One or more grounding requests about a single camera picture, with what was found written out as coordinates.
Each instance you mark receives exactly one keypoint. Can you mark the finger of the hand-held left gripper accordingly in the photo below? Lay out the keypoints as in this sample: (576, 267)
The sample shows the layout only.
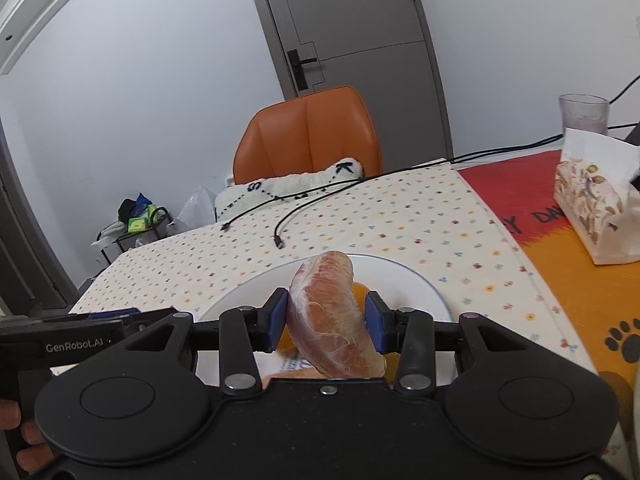
(150, 320)
(110, 315)

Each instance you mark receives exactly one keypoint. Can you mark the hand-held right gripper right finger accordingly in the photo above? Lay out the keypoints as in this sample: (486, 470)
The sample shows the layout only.
(375, 322)

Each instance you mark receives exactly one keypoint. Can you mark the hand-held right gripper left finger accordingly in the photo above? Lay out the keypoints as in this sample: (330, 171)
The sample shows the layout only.
(277, 320)

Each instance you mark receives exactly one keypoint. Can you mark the white plate with blue rim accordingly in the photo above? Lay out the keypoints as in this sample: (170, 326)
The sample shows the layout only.
(245, 295)

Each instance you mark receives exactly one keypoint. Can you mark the person's left hand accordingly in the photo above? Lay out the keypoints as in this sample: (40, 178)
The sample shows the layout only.
(30, 434)

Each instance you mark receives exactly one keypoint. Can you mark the green packets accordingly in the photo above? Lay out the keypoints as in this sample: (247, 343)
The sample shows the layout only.
(140, 221)

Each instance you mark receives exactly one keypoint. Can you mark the dotted white tablecloth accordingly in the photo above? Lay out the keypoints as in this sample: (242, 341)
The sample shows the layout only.
(400, 220)

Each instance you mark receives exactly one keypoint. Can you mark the black cloth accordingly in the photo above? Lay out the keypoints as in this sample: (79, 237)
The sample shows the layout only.
(127, 208)

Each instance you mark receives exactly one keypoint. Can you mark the white plastic bag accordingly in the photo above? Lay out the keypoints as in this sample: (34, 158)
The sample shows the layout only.
(197, 210)

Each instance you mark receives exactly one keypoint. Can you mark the white pillow with black letters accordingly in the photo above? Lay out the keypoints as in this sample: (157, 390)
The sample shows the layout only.
(280, 190)

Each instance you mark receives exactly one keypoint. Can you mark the orange chair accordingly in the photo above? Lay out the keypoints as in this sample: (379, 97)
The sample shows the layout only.
(305, 135)

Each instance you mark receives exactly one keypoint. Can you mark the red and orange mat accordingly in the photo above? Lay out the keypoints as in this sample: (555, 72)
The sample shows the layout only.
(565, 280)

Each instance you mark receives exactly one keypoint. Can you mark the floral tissue box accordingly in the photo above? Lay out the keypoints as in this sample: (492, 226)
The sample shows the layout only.
(595, 210)

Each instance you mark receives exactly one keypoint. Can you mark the clear glass cup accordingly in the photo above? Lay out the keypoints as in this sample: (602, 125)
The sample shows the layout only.
(582, 115)

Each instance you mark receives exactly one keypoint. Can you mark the grey door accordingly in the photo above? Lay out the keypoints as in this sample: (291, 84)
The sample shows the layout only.
(350, 15)

